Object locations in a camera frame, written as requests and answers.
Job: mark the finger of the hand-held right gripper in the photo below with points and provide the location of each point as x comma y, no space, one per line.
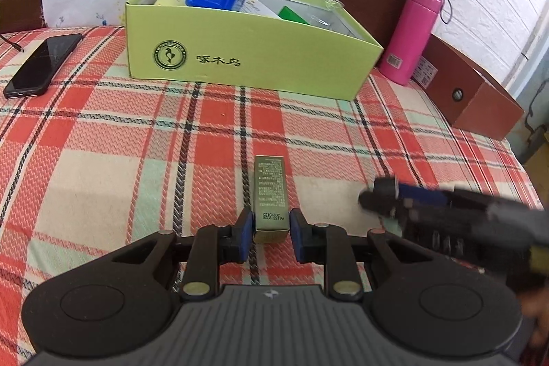
424,196
409,216

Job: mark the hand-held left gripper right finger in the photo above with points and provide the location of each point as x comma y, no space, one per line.
297,237

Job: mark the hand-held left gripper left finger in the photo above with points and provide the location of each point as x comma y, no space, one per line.
244,237

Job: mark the long olive gold box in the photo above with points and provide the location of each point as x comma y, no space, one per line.
271,194

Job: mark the large light green box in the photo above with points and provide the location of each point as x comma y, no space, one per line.
278,57

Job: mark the small green box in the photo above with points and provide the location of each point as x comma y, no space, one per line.
294,15

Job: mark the brown cardboard box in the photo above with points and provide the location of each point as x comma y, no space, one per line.
476,104

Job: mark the red plaid bed sheet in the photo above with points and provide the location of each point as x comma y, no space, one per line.
128,156

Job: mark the pink thermos bottle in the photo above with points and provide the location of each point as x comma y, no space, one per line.
411,36

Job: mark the clear plastic cup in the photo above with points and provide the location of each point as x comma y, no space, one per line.
328,10

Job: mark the black smartphone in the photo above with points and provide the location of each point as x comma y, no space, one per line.
43,66

